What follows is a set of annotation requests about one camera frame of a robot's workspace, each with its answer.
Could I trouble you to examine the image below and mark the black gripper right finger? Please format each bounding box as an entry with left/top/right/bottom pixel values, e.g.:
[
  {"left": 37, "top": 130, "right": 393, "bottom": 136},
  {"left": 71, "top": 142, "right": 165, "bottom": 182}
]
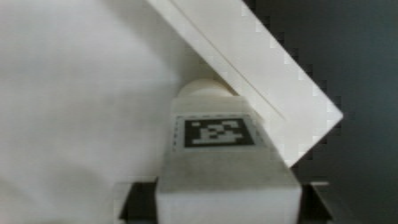
[{"left": 297, "top": 182, "right": 355, "bottom": 224}]

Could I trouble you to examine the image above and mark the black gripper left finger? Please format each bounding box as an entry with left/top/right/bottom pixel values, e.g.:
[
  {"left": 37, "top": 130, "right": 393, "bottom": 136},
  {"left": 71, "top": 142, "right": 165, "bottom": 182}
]
[{"left": 117, "top": 180, "right": 158, "bottom": 224}]

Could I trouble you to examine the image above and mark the white leg with tag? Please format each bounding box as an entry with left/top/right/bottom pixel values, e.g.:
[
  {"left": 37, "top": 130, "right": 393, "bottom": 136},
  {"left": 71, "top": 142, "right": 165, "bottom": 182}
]
[{"left": 154, "top": 79, "right": 302, "bottom": 224}]

